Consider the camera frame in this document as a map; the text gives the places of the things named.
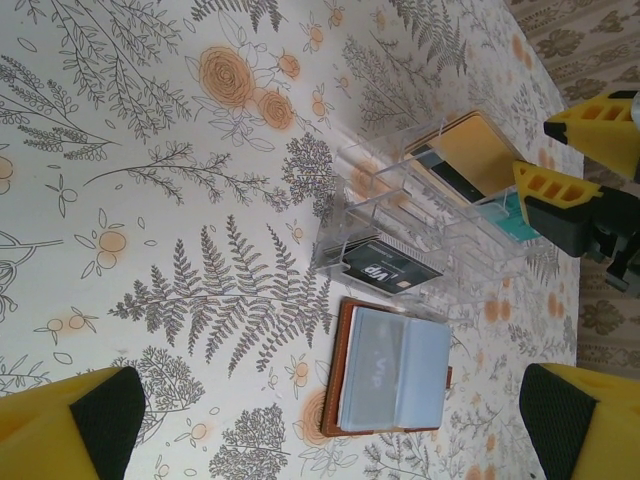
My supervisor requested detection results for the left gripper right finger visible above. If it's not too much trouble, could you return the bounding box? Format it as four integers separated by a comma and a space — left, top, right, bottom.
519, 362, 640, 480

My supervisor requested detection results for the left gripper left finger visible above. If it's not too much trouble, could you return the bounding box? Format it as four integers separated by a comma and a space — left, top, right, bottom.
0, 366, 146, 480

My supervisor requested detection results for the black VIP card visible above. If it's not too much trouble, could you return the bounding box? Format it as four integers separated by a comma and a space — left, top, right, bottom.
344, 238, 447, 297

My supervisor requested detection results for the brown leather card holder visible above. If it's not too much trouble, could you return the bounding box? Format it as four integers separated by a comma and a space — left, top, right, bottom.
321, 295, 457, 437

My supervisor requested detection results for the teal card stack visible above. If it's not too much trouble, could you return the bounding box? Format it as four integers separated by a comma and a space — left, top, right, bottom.
477, 192, 539, 247

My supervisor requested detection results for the orange card stack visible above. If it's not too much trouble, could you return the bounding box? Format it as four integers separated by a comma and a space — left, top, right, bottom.
403, 112, 517, 207

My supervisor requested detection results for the clear acrylic card organizer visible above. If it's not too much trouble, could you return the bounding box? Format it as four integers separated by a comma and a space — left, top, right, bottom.
313, 112, 554, 314

